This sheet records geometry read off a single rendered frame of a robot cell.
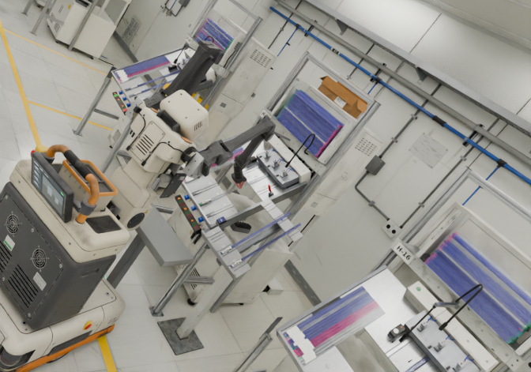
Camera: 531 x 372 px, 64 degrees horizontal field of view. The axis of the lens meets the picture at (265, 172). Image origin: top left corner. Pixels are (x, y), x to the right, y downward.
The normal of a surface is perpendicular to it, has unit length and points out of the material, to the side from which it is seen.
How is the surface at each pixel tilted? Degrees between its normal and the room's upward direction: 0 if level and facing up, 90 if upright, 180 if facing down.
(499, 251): 90
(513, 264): 90
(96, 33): 90
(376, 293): 44
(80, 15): 90
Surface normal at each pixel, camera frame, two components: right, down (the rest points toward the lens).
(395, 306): -0.03, -0.71
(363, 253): -0.63, -0.23
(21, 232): -0.40, 0.00
